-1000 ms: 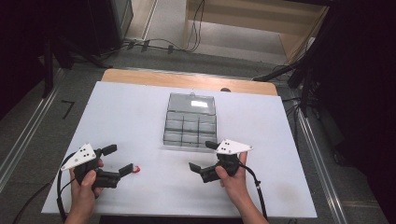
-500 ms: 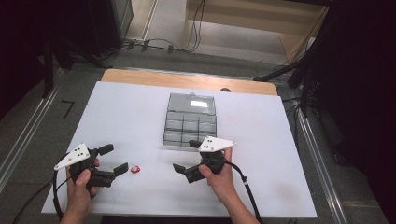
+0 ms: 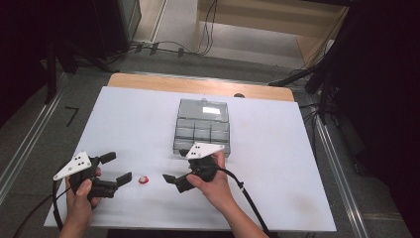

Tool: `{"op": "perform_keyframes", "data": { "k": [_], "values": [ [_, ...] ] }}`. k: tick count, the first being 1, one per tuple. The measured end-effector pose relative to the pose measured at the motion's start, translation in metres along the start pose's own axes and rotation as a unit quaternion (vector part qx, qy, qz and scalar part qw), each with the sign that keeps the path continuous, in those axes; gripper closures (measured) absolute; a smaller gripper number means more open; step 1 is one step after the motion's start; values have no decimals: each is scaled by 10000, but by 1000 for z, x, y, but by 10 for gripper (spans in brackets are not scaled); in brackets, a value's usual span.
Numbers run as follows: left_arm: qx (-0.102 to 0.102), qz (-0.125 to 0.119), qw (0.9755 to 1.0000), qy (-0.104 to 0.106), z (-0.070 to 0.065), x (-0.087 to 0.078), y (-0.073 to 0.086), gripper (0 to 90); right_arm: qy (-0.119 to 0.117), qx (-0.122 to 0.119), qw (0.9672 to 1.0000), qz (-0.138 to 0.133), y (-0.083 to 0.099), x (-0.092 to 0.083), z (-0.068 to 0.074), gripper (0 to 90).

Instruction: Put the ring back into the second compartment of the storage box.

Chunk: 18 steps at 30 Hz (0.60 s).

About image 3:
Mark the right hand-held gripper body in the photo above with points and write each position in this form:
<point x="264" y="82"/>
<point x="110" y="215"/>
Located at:
<point x="203" y="150"/>

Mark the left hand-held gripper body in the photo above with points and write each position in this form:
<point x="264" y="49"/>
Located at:
<point x="77" y="163"/>

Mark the clear plastic compartment box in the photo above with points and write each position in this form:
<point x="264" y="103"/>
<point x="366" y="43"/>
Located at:
<point x="201" y="115"/>

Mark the person's right hand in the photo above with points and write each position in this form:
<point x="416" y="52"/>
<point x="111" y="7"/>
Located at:
<point x="218" y="191"/>

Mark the person's left hand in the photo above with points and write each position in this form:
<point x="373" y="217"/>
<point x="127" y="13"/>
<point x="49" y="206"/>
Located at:
<point x="79" y="208"/>

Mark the white board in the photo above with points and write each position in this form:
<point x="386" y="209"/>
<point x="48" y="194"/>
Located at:
<point x="132" y="125"/>

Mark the dark round table grommet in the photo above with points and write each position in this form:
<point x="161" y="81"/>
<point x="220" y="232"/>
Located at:
<point x="239" y="95"/>

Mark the black tripod stand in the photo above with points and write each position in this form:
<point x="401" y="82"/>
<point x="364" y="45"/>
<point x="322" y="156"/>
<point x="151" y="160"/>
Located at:
<point x="51" y="66"/>

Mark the power strip with plugs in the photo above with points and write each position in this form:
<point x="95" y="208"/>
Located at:
<point x="153" y="48"/>

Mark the dark cabinet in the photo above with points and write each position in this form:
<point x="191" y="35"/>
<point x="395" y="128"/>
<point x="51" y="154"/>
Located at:
<point x="115" y="26"/>

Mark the wooden shelf unit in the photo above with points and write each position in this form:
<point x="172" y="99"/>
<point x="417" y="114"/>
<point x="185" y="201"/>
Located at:
<point x="257" y="24"/>

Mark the black metal stand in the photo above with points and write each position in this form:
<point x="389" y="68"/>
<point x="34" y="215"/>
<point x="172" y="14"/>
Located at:
<point x="325" y="82"/>

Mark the metal floor rail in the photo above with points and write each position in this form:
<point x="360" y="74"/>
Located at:
<point x="29" y="142"/>
<point x="336" y="172"/>

